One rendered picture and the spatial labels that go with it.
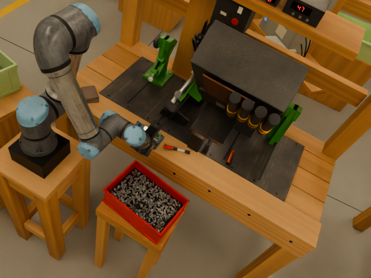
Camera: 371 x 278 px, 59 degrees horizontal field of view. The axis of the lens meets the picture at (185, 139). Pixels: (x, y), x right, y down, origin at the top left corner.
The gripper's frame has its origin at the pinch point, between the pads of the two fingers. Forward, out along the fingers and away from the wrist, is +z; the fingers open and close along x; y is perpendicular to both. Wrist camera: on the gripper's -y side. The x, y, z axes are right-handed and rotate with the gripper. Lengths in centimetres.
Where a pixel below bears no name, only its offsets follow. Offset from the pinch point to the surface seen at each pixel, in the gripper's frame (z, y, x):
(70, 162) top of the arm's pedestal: -7.8, 27.6, -26.0
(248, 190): 8, -4, 51
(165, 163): 6.1, 5.6, 9.8
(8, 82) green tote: 1, 12, -81
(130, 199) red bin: -11.5, 26.8, 7.2
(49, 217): -2, 55, -23
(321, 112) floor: 201, -123, 97
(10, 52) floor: 120, -6, -183
